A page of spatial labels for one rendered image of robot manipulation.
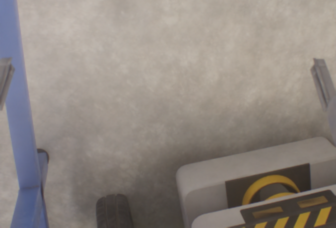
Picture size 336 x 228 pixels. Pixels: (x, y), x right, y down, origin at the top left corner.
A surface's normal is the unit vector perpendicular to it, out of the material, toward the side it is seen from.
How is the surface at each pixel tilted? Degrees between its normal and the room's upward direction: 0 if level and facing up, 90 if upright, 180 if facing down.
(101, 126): 0
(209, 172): 90
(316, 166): 0
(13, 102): 0
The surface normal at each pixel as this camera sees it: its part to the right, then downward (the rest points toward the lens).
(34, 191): -0.04, -0.94
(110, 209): -0.13, -0.84
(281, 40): 0.13, 0.33
